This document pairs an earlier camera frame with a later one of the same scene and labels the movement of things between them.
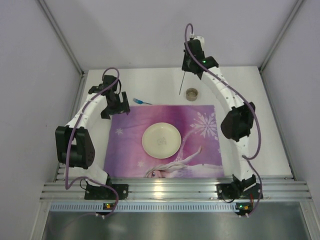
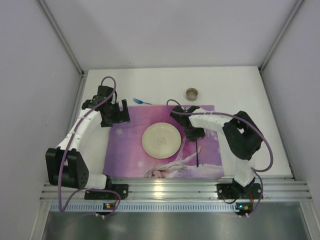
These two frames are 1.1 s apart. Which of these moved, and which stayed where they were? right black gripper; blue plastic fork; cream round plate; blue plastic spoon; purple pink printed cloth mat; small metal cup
Moved: right black gripper; blue plastic spoon
Stayed: cream round plate; blue plastic fork; small metal cup; purple pink printed cloth mat
